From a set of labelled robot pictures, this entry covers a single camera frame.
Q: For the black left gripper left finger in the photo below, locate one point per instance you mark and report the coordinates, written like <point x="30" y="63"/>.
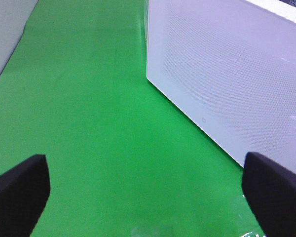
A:
<point x="24" y="192"/>

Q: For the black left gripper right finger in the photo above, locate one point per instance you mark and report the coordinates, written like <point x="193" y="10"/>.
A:
<point x="270" y="191"/>

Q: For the white microwave door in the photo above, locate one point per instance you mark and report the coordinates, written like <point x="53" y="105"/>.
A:
<point x="230" y="66"/>

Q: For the white microwave oven body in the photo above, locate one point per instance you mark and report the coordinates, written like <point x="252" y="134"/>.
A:
<point x="146" y="11"/>

